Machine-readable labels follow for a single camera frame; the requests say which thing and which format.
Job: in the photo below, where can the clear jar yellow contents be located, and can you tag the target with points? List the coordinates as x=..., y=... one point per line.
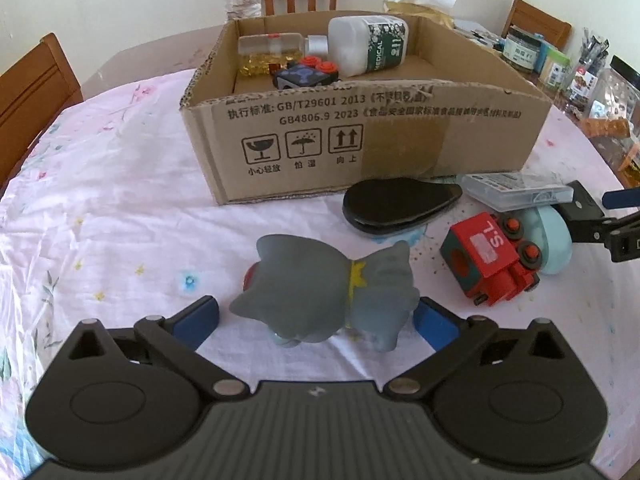
x=270, y=55

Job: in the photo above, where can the clear flat plastic case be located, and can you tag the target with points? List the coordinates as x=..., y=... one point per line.
x=515, y=190

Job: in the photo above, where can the grey elephant toy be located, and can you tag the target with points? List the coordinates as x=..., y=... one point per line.
x=310, y=290

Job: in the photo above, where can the cardboard box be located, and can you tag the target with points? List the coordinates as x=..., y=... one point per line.
x=400, y=140

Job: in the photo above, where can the large clear jar black lid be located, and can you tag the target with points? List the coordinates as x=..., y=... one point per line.
x=615, y=95

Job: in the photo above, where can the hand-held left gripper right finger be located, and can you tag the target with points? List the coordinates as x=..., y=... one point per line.
x=437, y=324

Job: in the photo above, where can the light blue round object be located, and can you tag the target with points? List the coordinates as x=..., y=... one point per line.
x=552, y=245

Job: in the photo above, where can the blue toy block red buttons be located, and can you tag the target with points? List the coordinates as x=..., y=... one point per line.
x=305, y=76

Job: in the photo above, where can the black oval case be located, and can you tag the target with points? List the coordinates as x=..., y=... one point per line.
x=395, y=202

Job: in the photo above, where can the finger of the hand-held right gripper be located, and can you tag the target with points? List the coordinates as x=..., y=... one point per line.
x=582, y=220
x=622, y=198

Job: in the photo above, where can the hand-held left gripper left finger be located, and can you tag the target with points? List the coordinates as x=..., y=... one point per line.
x=197, y=322

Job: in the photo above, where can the white plastic bottle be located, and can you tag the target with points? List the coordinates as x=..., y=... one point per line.
x=360, y=42

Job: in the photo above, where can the green-lid small jar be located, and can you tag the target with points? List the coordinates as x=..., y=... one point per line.
x=555, y=67

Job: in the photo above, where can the dark-lid jar green label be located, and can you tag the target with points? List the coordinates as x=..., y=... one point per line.
x=522, y=52

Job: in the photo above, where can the stack of papers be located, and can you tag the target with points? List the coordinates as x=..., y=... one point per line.
x=477, y=32

